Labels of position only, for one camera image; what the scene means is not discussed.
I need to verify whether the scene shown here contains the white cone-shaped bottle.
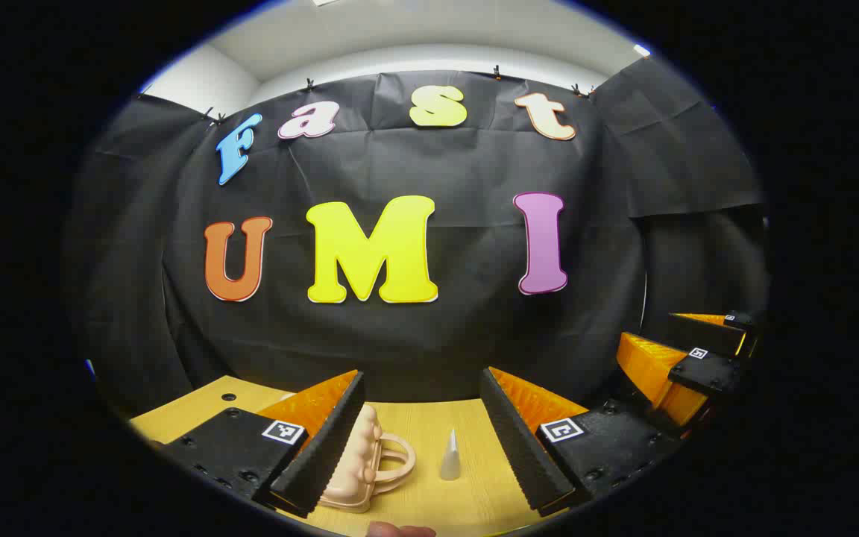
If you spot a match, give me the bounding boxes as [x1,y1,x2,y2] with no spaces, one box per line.
[440,428,462,482]

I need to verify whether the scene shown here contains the small beige suitcase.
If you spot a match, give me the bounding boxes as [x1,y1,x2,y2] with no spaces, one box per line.
[318,403,417,514]

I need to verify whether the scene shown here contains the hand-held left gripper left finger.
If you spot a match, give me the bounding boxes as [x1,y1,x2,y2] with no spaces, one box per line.
[152,369,367,518]

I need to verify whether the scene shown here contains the black backdrop cloth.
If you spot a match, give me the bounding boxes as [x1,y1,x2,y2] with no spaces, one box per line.
[64,56,770,407]

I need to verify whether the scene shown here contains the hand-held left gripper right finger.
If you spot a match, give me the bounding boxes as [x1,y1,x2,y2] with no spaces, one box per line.
[479,366,685,515]

